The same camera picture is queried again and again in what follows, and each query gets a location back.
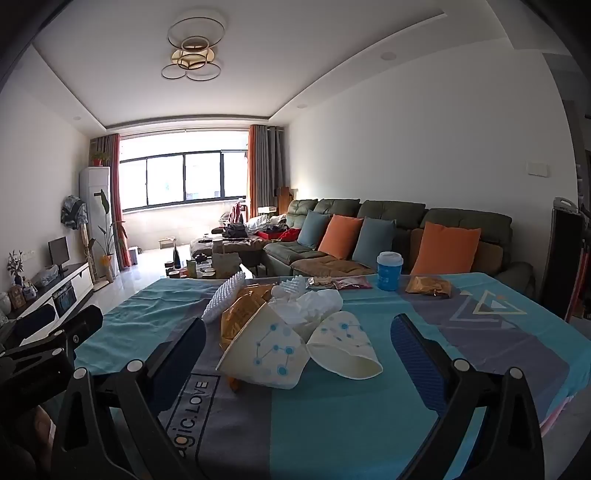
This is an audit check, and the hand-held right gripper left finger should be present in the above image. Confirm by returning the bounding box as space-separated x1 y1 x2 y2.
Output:
51 318 207 480

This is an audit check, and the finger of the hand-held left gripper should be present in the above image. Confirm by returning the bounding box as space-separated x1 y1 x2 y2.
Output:
0 305 105 377
13 305 58 344

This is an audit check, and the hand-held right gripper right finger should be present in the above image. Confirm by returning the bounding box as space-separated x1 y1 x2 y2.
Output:
390 314 546 480

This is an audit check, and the gold foil wrapper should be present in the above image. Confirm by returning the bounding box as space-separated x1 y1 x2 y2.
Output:
221 284 275 352

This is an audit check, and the crushed dotted paper cup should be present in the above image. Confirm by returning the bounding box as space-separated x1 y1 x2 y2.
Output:
216 302 310 391
306 311 384 380

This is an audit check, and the white foam net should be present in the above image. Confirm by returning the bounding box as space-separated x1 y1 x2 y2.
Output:
202 271 245 322
272 275 308 296

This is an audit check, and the white tissue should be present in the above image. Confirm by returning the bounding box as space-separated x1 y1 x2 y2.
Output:
268 288 343 330

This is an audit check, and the person's left hand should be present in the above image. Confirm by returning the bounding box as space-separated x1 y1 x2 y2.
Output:
30 406 56 457

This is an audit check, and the white TV cabinet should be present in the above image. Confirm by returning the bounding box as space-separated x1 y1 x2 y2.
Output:
0 262 95 333

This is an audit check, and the small plant in blue vase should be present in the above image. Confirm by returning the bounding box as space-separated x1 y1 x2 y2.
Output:
7 251 25 284

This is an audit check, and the tall leafy potted plant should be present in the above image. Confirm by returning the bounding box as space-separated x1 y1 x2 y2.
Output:
90 189 127 283

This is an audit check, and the wooden pole stand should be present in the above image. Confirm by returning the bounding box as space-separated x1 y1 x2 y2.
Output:
81 226 98 283

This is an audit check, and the gold snack packet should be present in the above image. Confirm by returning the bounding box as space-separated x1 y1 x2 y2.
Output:
405 275 452 298

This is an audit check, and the black monitor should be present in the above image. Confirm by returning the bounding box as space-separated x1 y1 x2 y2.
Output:
48 236 71 273

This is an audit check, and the cluttered coffee table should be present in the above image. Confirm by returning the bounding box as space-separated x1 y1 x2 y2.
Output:
164 258 259 280

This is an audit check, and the blue cup with white lid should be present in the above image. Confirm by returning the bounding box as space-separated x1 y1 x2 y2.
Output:
376 251 404 291

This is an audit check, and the red snack packet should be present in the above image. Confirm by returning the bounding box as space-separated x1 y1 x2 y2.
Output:
333 276 372 291

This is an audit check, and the paper bag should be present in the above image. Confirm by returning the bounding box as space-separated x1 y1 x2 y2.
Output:
211 253 242 280

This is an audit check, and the teal printed tablecloth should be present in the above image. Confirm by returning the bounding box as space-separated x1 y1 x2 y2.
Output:
74 272 591 480

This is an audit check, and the covered standing fan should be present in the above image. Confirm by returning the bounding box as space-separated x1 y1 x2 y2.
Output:
61 195 88 229

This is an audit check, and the orange cushion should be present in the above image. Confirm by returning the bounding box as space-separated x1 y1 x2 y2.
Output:
411 222 482 276
318 215 365 260

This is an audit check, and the blue cushion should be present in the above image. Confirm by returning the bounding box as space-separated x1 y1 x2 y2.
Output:
352 217 397 268
297 210 332 250

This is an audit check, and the white standing air conditioner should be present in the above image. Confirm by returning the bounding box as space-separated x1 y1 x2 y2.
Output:
79 166 112 268

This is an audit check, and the brown seat pad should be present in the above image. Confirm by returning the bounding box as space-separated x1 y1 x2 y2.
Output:
293 257 376 278

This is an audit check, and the brown back cushion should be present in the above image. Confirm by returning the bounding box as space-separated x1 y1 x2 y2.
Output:
475 242 502 276

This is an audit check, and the orange grey curtain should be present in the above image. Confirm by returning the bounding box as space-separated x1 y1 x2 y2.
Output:
248 124 289 217
90 134 125 271

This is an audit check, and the pile of clothes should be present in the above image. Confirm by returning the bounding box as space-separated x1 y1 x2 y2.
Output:
217 203 289 241

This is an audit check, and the green sofa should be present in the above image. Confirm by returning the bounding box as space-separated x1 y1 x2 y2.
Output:
263 198 536 301

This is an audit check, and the large window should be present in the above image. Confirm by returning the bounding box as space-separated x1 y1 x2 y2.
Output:
119 134 252 210

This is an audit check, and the wooden board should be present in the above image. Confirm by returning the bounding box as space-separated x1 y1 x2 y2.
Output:
276 185 298 215

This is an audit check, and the ring ceiling lamp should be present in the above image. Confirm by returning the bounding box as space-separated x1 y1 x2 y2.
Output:
161 16 227 83

